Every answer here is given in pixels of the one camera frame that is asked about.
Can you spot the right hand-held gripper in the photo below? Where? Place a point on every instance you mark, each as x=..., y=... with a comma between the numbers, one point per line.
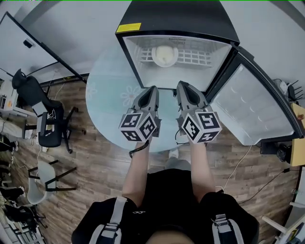
x=202, y=124

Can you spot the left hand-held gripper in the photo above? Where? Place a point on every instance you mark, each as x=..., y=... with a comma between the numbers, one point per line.
x=147, y=126

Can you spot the black mini fridge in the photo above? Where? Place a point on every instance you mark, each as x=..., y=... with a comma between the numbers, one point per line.
x=178, y=14

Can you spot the person's left forearm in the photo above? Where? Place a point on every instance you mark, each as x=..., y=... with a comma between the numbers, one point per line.
x=137, y=171

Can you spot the person's right forearm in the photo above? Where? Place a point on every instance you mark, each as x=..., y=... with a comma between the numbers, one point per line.
x=202, y=171

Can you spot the person's grey trouser leg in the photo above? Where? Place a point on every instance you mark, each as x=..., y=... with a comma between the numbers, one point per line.
x=177, y=164

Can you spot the small white round object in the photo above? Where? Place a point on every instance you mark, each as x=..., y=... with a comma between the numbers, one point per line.
x=283, y=86

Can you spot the black office chair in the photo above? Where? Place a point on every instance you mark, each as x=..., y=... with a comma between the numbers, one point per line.
x=51, y=133

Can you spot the black router with antennas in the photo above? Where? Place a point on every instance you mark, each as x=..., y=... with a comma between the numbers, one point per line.
x=293, y=91

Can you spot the person's black shirt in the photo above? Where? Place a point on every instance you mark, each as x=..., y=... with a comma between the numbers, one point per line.
x=171, y=202

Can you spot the yellow table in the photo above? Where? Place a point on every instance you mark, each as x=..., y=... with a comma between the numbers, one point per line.
x=299, y=147

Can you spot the black whiteboard eraser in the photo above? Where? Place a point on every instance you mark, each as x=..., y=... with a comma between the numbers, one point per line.
x=28, y=43

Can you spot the white chair with black legs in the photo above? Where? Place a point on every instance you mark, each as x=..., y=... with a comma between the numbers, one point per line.
x=39, y=186

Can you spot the person's face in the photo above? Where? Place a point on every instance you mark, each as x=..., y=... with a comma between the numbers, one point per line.
x=176, y=237

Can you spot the black-framed whiteboard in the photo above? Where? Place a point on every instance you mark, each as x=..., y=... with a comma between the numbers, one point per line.
x=14, y=47

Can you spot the white frame furniture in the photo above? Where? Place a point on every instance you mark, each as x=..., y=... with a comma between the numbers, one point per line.
x=286, y=226

